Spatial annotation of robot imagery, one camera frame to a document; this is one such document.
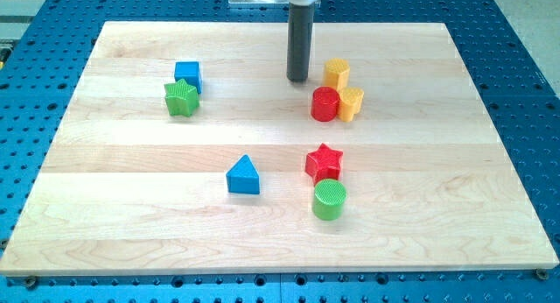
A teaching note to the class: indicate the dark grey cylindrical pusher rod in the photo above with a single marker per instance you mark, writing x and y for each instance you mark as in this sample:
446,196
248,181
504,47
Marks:
300,23

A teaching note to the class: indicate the yellow hexagon block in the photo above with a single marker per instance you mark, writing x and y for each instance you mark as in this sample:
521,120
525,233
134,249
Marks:
336,73

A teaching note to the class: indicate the yellow heart block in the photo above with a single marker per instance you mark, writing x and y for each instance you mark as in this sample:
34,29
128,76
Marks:
350,100

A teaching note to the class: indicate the red cylinder block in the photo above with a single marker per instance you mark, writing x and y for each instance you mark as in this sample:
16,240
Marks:
324,104

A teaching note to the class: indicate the blue cube block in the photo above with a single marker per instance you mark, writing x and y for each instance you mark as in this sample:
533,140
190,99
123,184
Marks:
189,71

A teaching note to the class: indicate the green star block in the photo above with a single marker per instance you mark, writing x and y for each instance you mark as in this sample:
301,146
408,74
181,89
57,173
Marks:
181,98

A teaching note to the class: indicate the red star block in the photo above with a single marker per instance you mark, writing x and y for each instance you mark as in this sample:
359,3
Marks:
324,163

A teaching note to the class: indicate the blue triangle block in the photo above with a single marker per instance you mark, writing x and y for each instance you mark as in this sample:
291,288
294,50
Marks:
242,177

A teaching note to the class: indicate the light wooden board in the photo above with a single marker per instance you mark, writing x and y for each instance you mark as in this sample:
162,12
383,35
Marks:
128,189

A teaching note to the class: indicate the green cylinder block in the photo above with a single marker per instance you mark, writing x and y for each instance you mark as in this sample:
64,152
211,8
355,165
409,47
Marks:
329,199

